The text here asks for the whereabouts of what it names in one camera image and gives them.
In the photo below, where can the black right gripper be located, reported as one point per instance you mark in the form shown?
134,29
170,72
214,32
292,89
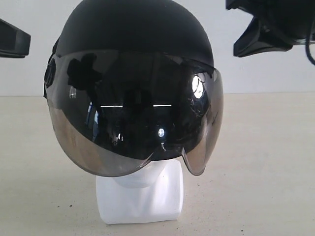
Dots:
294,20

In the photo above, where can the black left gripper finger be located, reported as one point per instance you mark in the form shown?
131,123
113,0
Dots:
14,42

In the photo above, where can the black helmet with visor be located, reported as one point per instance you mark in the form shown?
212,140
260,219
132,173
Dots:
131,82

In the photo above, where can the white mannequin head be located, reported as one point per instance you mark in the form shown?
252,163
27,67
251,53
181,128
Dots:
155,193

